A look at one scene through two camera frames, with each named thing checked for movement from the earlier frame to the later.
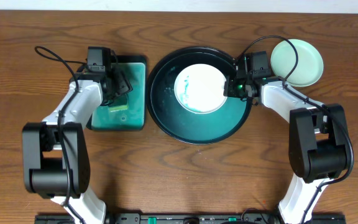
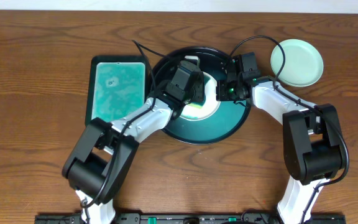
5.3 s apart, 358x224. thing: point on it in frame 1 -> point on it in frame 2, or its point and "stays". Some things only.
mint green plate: (310, 66) stays
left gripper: (120, 86) -> (198, 88)
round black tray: (182, 124) stays
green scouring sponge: (120, 102) -> (197, 104)
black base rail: (191, 218) stays
